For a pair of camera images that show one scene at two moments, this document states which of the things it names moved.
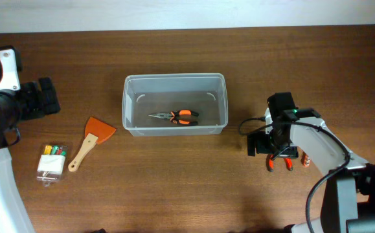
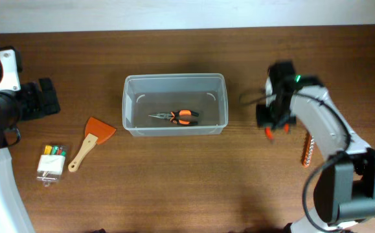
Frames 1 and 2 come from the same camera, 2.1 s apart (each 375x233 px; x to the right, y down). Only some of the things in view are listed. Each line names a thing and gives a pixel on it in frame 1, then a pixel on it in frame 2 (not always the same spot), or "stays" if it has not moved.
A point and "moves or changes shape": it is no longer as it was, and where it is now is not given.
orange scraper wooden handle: (96, 132) stays
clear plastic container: (147, 94) stays
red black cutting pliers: (271, 165) moves or changes shape
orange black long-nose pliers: (179, 116) stays
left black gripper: (37, 107) stays
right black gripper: (289, 151) -> (262, 120)
